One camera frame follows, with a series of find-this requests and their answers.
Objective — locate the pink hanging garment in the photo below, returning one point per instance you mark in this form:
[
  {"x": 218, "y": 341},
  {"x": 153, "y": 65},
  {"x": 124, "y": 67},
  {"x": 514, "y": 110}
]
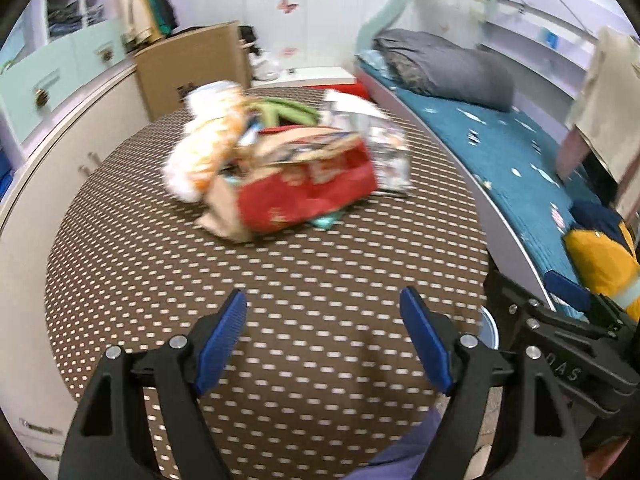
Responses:
[{"x": 572, "y": 155}]

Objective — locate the white orange plastic bag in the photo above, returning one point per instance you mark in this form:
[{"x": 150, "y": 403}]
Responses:
[{"x": 200, "y": 155}]

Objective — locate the green wrapper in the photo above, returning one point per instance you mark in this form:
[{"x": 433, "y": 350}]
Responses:
[{"x": 292, "y": 110}]

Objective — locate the hanging clothes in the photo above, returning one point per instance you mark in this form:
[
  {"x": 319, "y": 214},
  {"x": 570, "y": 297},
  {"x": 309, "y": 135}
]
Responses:
[{"x": 142, "y": 5}]

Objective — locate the beige hanging garment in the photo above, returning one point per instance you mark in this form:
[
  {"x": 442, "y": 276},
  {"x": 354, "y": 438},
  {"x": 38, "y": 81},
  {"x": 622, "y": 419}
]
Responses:
[{"x": 607, "y": 100}]

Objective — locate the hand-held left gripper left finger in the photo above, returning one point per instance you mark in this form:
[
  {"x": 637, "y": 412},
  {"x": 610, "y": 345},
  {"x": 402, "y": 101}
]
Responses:
[{"x": 220, "y": 345}]

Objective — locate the pink butterfly wall sticker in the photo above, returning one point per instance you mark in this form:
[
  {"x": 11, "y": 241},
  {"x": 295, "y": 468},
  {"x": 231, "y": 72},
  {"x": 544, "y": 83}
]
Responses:
[{"x": 288, "y": 5}]

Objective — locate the bed with blue sheet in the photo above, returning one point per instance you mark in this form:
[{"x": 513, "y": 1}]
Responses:
[{"x": 500, "y": 145}]

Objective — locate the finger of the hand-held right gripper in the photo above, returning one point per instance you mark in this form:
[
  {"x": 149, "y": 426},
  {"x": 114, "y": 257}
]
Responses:
[
  {"x": 505, "y": 295},
  {"x": 567, "y": 290}
]

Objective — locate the white low platform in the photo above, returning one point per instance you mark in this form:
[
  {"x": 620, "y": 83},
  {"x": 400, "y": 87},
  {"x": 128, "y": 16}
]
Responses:
[{"x": 310, "y": 76}]

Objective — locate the white crumpled plastic bag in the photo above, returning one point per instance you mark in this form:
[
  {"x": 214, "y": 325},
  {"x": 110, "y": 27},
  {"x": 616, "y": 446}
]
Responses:
[{"x": 265, "y": 66}]

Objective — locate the brown paper bag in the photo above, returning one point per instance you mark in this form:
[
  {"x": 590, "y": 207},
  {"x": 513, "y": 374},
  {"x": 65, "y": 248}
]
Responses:
[{"x": 222, "y": 212}]

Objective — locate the white cabinet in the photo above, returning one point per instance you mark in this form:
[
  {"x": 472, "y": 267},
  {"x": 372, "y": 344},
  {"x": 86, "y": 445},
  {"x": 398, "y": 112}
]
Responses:
[{"x": 60, "y": 155}]

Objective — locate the white round bin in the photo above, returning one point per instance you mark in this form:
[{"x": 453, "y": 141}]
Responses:
[{"x": 489, "y": 327}]

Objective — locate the white cubby shelf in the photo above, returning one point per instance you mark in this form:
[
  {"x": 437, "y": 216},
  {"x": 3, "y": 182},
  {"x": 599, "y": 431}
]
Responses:
[{"x": 75, "y": 5}]

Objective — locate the red snack bag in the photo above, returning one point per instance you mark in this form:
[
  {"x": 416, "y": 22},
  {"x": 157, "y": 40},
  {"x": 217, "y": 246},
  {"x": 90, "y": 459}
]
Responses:
[{"x": 300, "y": 195}]

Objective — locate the white wall shelf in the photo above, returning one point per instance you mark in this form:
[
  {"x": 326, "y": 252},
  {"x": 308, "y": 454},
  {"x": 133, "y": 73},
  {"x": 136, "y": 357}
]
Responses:
[{"x": 540, "y": 30}]

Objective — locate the person's purple clothing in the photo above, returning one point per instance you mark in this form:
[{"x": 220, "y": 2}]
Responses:
[{"x": 405, "y": 450}]

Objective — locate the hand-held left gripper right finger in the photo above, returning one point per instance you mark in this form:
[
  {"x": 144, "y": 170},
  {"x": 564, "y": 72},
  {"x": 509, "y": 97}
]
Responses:
[{"x": 425, "y": 340}]

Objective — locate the teal packet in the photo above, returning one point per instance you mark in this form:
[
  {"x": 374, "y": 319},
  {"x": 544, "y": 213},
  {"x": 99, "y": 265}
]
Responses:
[{"x": 326, "y": 220}]

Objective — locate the brown cardboard box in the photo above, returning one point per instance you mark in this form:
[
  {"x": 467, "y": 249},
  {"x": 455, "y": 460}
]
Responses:
[{"x": 190, "y": 70}]

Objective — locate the silver foil wrapper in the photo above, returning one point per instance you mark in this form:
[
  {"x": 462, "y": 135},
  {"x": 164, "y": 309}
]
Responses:
[{"x": 390, "y": 160}]

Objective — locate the grey quilt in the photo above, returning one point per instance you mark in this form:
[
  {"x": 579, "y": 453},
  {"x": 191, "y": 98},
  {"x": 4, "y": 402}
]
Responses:
[{"x": 450, "y": 67}]

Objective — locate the pale butterfly wall sticker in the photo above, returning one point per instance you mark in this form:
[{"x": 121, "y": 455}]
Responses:
[{"x": 290, "y": 52}]

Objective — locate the mint green drawer unit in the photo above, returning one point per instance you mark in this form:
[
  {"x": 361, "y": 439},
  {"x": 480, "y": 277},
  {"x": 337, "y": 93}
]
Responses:
[{"x": 85, "y": 50}]

